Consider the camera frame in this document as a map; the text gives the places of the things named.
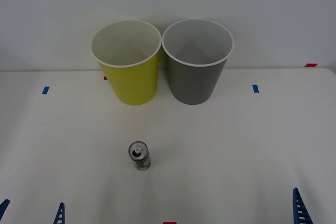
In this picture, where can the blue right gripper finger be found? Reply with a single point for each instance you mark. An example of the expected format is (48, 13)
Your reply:
(299, 212)

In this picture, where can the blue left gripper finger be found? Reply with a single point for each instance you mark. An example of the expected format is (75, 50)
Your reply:
(4, 204)
(59, 216)

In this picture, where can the dark drink can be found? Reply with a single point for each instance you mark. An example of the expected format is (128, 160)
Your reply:
(141, 162)

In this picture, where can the yellow-green plastic waste bin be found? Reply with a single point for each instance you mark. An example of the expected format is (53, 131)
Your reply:
(136, 82)

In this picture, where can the grey plastic waste bin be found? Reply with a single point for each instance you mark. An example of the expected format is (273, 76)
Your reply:
(194, 82)

